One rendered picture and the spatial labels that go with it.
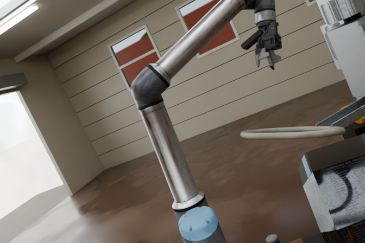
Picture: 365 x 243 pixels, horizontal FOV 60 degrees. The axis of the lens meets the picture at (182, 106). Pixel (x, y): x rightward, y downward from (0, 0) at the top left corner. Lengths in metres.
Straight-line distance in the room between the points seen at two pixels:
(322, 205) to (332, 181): 0.15
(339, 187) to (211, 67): 6.57
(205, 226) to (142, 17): 7.87
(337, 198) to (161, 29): 7.21
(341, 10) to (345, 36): 0.15
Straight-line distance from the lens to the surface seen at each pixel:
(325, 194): 2.01
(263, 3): 1.47
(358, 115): 1.87
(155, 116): 1.30
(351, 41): 1.95
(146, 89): 1.18
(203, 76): 8.33
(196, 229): 1.22
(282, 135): 1.42
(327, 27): 2.88
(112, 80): 9.37
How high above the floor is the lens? 1.67
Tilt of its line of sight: 5 degrees down
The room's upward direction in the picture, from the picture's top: 25 degrees counter-clockwise
